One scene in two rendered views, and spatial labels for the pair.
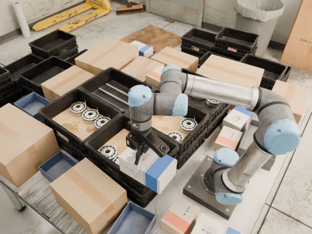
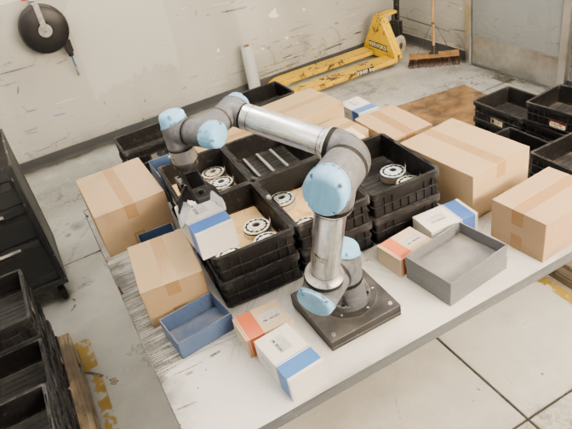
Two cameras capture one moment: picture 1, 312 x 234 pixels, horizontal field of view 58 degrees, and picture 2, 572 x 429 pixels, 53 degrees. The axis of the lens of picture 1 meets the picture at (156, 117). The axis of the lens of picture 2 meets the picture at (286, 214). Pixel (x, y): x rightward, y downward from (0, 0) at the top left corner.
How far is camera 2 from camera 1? 1.06 m
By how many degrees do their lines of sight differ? 28
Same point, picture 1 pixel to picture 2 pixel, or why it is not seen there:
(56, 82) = not seen: hidden behind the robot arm
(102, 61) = not seen: hidden behind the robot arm
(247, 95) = (312, 136)
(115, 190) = (190, 267)
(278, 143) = (315, 195)
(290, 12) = not seen: outside the picture
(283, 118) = (327, 162)
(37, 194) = (125, 267)
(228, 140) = (400, 247)
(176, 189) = (288, 298)
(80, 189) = (154, 259)
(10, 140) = (114, 195)
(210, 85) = (266, 117)
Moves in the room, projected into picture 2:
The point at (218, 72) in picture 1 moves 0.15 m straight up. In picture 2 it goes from (439, 145) to (438, 111)
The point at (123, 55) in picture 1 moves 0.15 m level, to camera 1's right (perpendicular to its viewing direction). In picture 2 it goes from (311, 112) to (340, 114)
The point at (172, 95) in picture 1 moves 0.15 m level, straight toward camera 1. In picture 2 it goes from (203, 121) to (165, 147)
